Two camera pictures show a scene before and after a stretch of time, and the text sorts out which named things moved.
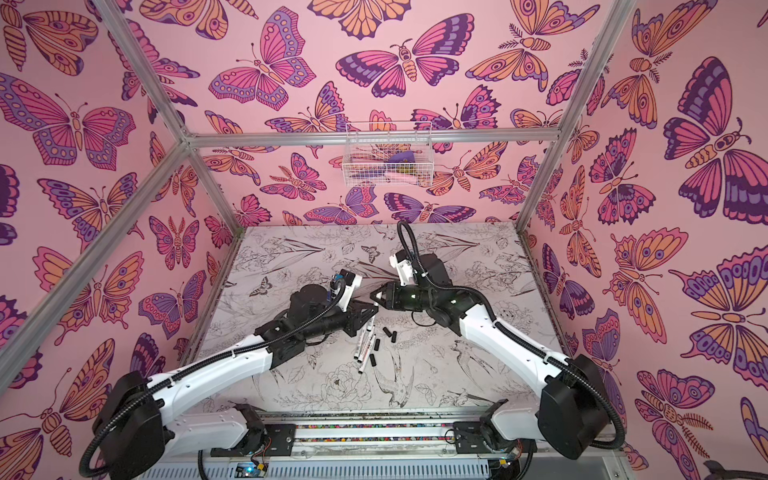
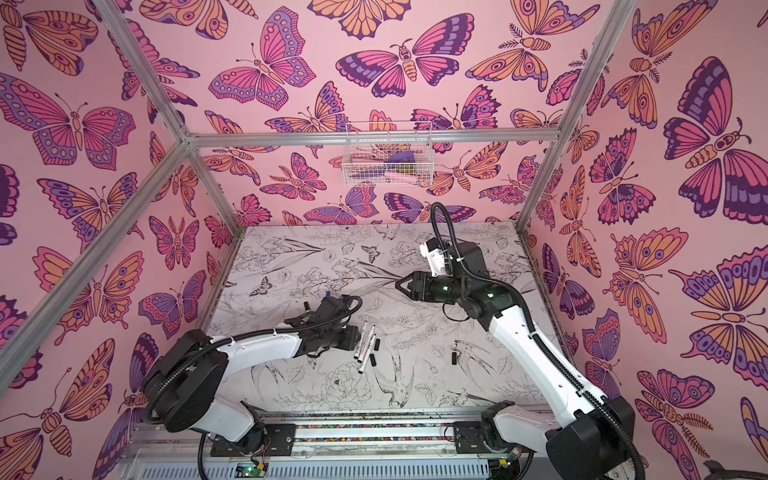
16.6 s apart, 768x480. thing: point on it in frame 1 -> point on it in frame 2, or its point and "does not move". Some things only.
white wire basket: (392, 154) does not move
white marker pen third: (360, 359) does not move
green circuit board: (251, 470) does not move
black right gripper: (402, 294) -> (420, 286)
